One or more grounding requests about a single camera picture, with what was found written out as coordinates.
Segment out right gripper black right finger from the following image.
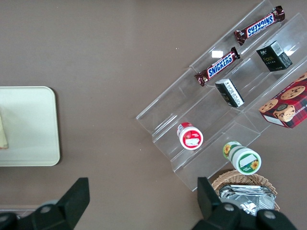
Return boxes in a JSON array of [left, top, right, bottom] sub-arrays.
[[191, 177, 242, 230]]

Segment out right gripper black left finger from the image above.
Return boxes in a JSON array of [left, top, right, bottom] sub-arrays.
[[31, 177, 91, 230]]

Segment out triangle sandwich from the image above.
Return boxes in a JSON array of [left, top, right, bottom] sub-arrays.
[[0, 111, 9, 150]]

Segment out light tan wicker basket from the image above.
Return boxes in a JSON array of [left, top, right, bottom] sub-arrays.
[[211, 169, 281, 211]]

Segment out cream plastic tray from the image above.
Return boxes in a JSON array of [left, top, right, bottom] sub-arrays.
[[0, 86, 61, 167]]

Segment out aluminium foil container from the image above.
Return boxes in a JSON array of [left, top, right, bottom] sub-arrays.
[[218, 184, 276, 216]]

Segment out green lid yogurt cup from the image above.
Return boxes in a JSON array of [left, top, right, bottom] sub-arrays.
[[222, 141, 262, 175]]

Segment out red lid yogurt cup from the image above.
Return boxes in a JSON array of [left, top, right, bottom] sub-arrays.
[[177, 122, 204, 151]]

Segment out clear acrylic stepped display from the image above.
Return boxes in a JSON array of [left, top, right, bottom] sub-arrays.
[[135, 0, 307, 192]]

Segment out small black carton box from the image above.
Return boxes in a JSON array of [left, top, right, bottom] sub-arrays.
[[256, 40, 293, 72], [215, 78, 245, 108]]

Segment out red tartan cookie box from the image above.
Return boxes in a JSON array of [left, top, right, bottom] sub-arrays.
[[258, 71, 307, 129]]

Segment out brown Snickers bar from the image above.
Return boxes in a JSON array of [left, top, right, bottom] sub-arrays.
[[234, 6, 286, 46], [194, 46, 241, 87]]

